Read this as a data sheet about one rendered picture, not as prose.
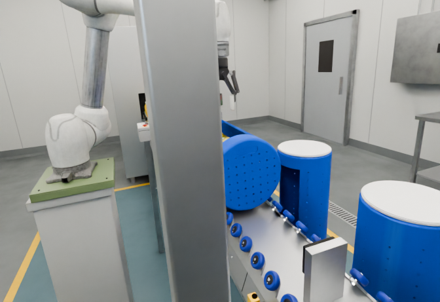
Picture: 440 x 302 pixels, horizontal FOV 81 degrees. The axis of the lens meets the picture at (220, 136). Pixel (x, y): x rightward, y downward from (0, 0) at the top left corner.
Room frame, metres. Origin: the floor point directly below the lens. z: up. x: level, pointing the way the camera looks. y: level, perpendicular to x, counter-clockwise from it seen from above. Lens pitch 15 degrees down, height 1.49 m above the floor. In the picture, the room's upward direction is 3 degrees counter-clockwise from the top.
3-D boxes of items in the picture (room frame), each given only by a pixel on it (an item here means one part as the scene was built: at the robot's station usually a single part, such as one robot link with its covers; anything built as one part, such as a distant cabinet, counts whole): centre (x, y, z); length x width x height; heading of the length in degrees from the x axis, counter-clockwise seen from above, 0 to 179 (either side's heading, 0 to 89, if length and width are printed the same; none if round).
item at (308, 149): (1.34, -0.45, 1.03); 0.28 x 0.28 x 0.01
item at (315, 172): (1.34, -0.45, 0.59); 0.28 x 0.28 x 0.88
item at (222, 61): (1.11, -0.01, 1.47); 0.08 x 0.07 x 0.09; 109
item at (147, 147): (1.86, 0.55, 0.50); 0.04 x 0.04 x 1.00; 19
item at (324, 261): (0.50, -0.23, 1.00); 0.10 x 0.04 x 0.15; 109
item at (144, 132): (1.86, 0.55, 1.05); 0.20 x 0.10 x 0.10; 19
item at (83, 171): (1.12, 0.69, 1.07); 0.22 x 0.18 x 0.06; 14
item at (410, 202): (0.75, -0.61, 1.03); 0.28 x 0.28 x 0.01
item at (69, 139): (1.15, 0.69, 1.21); 0.18 x 0.16 x 0.22; 176
